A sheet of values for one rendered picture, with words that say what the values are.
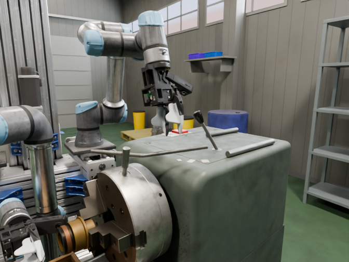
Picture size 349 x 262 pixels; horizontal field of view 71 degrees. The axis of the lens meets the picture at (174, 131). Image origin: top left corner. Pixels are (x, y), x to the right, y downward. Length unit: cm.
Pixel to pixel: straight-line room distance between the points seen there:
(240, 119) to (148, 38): 330
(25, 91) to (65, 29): 732
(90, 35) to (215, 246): 75
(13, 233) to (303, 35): 407
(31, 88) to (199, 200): 100
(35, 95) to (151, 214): 91
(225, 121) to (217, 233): 313
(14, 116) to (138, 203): 47
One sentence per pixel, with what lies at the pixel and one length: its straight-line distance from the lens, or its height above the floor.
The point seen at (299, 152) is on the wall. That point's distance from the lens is 430.
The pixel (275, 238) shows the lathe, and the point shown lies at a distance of 125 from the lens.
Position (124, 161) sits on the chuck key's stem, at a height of 128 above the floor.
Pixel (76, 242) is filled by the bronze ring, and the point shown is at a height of 109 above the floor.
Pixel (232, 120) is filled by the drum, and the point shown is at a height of 90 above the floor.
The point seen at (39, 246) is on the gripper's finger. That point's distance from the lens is 76.
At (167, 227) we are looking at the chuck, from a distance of 76.
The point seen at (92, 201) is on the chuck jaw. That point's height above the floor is 115.
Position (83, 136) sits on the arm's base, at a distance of 137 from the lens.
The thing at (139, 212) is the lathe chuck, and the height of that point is 116.
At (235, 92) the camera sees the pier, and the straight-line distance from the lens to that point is 468.
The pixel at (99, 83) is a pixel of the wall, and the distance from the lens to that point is 878.
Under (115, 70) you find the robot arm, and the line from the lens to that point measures 126.
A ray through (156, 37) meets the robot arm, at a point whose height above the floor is 163.
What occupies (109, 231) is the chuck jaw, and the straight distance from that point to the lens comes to 74.
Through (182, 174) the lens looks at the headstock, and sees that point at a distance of 74.
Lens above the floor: 151
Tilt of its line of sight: 12 degrees down
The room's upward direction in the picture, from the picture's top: straight up
